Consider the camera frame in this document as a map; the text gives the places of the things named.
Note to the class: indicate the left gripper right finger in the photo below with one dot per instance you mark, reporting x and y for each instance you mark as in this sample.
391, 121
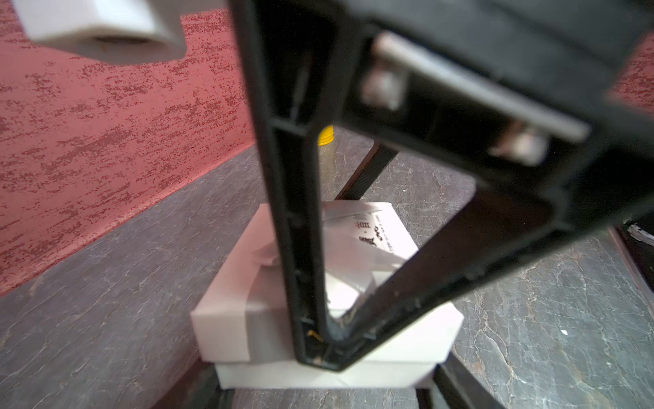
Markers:
517, 95

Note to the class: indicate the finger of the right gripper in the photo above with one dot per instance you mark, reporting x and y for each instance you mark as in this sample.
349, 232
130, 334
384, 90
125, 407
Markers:
370, 168
453, 386

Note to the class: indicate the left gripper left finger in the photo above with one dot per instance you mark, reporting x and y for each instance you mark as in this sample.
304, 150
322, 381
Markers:
299, 60

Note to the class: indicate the white jewelry box lid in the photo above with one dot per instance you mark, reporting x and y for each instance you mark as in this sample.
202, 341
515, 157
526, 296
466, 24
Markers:
243, 317

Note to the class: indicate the white jewelry box base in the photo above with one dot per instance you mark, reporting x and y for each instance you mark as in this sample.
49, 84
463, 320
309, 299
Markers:
290, 375

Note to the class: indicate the yellow pencil cup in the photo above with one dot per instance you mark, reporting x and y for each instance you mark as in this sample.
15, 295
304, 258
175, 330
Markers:
326, 136

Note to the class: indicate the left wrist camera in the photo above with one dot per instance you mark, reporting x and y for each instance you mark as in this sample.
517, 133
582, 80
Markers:
120, 32

